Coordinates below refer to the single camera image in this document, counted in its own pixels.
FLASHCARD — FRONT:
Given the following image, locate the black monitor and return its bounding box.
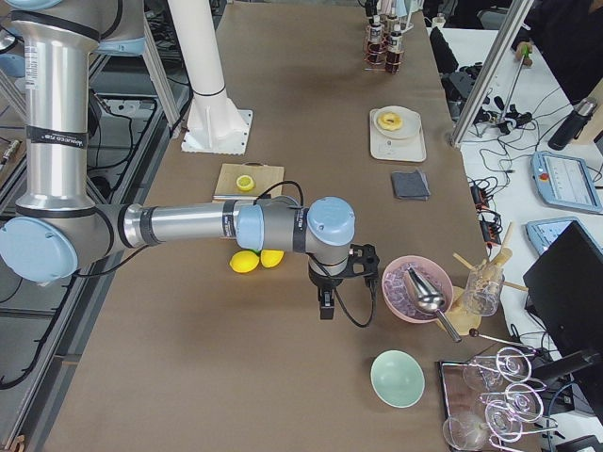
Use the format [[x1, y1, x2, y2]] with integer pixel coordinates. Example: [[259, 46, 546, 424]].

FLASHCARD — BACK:
[[523, 220, 603, 373]]

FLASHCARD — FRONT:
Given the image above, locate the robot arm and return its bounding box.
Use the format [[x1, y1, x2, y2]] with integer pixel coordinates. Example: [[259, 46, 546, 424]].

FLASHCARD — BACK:
[[1, 1, 355, 319]]

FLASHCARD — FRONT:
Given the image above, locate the wooden cutting board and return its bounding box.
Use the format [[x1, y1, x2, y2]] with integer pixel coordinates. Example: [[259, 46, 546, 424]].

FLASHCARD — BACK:
[[212, 163, 285, 202]]

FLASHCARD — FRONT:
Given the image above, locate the tea bottle white cap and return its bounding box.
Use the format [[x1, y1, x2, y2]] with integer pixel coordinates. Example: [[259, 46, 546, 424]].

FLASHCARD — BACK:
[[366, 15, 383, 65]]

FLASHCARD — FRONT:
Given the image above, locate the clear glass mug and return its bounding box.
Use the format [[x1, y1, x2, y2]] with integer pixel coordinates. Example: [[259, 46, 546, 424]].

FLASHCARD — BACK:
[[461, 263, 504, 316]]

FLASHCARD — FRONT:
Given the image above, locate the green ceramic bowl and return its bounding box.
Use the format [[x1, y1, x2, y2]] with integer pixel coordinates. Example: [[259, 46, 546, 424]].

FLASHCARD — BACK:
[[370, 350, 425, 409]]

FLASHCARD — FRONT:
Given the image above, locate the grey folded cloth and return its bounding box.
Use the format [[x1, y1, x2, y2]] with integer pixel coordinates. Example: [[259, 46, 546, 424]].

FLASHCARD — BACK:
[[391, 169, 431, 201]]

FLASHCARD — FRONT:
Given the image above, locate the white serving tray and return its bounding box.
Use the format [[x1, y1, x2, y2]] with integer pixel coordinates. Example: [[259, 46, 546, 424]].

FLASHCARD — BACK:
[[369, 105, 427, 163]]

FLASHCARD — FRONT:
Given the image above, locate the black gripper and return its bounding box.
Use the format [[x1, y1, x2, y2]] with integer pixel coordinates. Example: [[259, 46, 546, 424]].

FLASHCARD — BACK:
[[308, 253, 352, 320]]

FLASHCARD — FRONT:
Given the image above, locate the yellow lemon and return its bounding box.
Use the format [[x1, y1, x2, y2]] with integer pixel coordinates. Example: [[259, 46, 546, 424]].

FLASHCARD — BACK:
[[260, 250, 285, 268], [229, 250, 260, 274]]

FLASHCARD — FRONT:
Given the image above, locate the glazed donut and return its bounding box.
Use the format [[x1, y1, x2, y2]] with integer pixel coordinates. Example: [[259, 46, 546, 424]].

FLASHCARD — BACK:
[[377, 112, 403, 131]]

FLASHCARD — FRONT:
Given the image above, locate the black water bottle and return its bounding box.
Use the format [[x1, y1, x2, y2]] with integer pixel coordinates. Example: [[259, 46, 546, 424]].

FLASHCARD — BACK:
[[547, 97, 598, 151]]

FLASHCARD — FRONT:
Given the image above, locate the wooden mug stand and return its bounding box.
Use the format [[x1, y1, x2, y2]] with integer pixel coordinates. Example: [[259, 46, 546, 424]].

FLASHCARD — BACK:
[[450, 221, 528, 335]]

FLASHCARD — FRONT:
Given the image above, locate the steel ice scoop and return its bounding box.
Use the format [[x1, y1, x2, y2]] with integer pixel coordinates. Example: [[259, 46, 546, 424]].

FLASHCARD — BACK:
[[403, 266, 462, 343]]

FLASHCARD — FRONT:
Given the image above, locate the white round plate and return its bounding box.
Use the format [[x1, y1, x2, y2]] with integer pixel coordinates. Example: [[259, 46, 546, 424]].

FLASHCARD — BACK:
[[372, 105, 420, 139]]

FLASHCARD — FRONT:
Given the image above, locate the blue teach pendant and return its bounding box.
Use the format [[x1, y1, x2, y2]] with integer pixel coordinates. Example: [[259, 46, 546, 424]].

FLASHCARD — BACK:
[[530, 152, 602, 214], [525, 216, 594, 255]]

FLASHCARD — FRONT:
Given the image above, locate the wine glass rack tray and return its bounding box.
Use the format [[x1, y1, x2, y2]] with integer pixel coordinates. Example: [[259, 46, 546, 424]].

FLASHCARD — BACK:
[[437, 347, 558, 451]]

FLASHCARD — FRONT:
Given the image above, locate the pink bowl with ice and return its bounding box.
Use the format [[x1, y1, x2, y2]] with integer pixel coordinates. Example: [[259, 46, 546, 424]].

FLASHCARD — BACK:
[[382, 255, 453, 324]]

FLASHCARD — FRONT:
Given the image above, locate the half lemon slice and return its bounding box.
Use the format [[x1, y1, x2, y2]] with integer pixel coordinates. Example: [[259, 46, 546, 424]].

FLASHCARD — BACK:
[[236, 174, 255, 192]]

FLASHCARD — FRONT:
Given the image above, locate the aluminium frame post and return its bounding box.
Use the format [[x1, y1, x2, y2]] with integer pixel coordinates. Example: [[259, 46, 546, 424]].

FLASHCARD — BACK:
[[449, 0, 533, 150]]

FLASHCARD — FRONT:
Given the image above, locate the yellow lemon upper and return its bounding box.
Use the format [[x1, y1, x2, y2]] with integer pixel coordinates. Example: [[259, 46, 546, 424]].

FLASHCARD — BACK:
[[229, 250, 260, 274]]

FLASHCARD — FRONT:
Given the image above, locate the copper wire bottle rack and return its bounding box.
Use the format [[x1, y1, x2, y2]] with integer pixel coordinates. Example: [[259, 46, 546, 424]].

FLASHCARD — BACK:
[[364, 24, 404, 73]]

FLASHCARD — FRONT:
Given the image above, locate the yellow lemon lower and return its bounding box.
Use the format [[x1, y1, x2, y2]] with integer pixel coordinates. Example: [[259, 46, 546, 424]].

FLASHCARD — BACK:
[[260, 250, 285, 268]]

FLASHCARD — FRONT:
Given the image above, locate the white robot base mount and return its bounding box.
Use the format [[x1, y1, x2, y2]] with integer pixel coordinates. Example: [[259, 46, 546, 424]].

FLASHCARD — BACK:
[[169, 0, 253, 155]]

